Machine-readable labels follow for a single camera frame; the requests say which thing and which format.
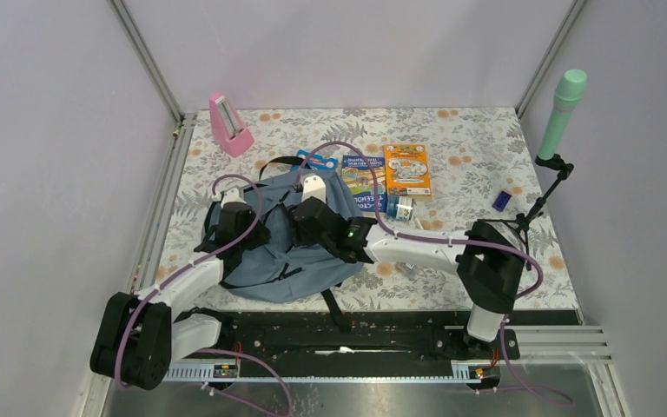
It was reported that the blue student backpack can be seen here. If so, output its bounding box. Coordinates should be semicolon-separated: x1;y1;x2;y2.
221;156;363;333

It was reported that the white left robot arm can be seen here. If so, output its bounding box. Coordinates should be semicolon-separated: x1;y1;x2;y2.
89;202;270;390

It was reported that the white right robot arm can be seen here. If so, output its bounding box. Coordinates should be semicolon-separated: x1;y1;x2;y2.
288;197;527;358

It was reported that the blue round package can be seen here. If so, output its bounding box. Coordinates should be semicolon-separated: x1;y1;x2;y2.
291;149;339;171

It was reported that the blue treehouse book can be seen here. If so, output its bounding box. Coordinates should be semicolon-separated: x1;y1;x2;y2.
340;155;387;213

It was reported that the pink metronome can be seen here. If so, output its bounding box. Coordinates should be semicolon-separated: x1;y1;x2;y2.
209;93;254;158

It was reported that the small blue label jar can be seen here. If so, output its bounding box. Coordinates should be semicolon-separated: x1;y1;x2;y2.
386;195;414;222

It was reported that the orange book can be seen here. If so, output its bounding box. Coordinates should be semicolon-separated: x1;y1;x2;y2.
383;143;433;200

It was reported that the floral tablecloth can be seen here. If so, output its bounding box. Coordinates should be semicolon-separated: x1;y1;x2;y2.
142;107;579;312

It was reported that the purple toy brick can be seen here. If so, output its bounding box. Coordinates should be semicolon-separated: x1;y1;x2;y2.
492;190;512;212

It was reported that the black tripod stand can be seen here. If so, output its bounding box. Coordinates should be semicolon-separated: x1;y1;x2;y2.
477;154;575;272

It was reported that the mint green microphone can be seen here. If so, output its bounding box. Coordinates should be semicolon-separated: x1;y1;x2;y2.
537;69;588;161

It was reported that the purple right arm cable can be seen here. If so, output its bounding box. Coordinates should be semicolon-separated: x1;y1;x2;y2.
293;141;578;411

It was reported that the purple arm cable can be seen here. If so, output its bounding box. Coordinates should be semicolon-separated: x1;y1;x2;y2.
113;174;294;417
293;141;578;411

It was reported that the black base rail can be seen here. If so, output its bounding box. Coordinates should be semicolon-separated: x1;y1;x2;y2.
123;308;522;381

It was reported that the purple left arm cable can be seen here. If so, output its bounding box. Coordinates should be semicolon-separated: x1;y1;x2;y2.
113;174;294;417

